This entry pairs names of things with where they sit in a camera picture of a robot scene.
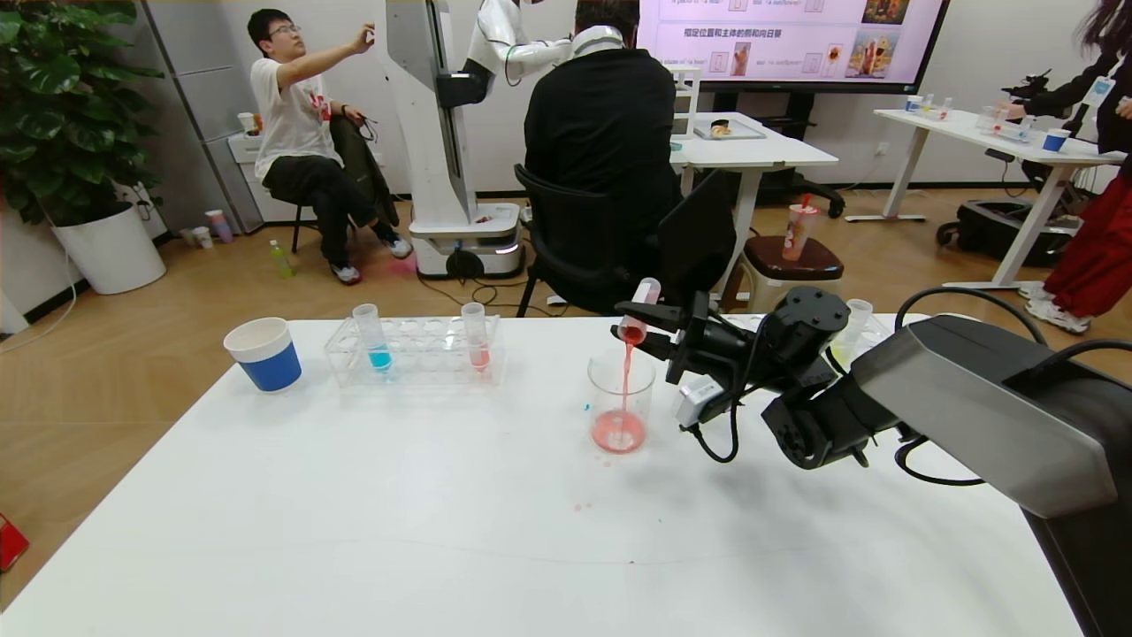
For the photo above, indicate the white drawer box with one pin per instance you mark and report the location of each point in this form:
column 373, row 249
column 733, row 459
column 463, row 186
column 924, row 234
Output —
column 688, row 97

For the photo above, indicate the person in black sweater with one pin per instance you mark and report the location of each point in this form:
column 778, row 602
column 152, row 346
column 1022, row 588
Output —
column 601, row 124

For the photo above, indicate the blue pigment test tube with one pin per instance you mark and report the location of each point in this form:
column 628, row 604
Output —
column 378, row 355

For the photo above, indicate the small white cup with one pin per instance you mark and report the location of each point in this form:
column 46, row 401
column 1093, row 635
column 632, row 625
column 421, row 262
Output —
column 202, row 239

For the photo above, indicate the white plant pot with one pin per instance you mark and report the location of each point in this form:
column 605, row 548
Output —
column 110, row 255

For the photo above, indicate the large display screen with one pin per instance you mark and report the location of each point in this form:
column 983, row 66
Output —
column 796, row 62

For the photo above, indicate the low white cabinet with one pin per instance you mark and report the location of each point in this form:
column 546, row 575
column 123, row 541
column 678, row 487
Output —
column 243, row 168

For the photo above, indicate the red pigment test tube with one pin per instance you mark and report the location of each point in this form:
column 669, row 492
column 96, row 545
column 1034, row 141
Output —
column 644, row 292

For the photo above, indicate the black screen stand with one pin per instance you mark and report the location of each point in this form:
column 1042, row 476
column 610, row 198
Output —
column 799, row 111

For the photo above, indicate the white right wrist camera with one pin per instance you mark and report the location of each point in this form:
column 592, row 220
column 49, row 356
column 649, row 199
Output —
column 699, row 398

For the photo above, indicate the red flat box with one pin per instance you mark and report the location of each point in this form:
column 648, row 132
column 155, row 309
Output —
column 11, row 542

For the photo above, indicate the pink drink cup with straw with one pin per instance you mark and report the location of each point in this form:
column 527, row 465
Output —
column 797, row 233

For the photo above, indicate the clear plastic tube rack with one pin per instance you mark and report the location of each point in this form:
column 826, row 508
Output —
column 424, row 354
column 875, row 334

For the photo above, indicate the yellow pigment test tube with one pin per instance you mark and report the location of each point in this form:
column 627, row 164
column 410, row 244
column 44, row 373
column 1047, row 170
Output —
column 856, row 311

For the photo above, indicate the brown topped plastic stool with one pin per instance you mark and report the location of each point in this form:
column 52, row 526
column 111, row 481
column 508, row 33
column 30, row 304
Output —
column 796, row 268

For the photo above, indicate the grey desk tray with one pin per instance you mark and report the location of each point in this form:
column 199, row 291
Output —
column 743, row 133

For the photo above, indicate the black office chair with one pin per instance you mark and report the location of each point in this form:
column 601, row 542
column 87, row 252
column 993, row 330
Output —
column 566, row 239

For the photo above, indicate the pink pigment test tube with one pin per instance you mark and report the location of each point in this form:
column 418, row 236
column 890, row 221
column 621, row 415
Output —
column 478, row 354

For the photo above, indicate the person in white t-shirt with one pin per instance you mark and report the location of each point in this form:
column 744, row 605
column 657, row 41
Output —
column 292, row 124

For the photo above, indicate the person in red trousers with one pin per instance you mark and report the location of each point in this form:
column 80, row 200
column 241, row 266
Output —
column 1101, row 248

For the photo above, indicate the dark jacket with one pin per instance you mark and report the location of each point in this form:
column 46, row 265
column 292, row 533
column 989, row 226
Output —
column 363, row 172

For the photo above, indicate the blue white paper cup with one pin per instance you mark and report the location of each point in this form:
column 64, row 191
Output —
column 268, row 363

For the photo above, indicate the white desk with tray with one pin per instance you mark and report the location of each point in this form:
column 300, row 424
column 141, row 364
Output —
column 761, row 155

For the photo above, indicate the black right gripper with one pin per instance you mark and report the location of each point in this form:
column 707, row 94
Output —
column 692, row 337

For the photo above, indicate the tall grey cabinet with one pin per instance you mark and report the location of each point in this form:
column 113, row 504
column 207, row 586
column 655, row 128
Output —
column 203, row 71

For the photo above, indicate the clear glass beaker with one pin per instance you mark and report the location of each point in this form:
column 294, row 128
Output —
column 619, row 429

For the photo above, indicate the green leafy plant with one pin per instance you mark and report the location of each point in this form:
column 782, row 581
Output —
column 62, row 106

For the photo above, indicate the long white lab desk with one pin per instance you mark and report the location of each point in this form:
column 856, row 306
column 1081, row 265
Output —
column 955, row 128

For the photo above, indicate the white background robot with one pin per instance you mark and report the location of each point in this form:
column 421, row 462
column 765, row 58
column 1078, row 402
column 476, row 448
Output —
column 433, row 133

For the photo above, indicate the small blue cup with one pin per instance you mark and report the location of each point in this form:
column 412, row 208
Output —
column 1055, row 141

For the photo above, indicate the green bottle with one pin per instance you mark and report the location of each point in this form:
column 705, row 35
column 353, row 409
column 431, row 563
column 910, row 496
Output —
column 282, row 262

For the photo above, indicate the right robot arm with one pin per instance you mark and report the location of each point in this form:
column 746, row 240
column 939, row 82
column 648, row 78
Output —
column 973, row 398

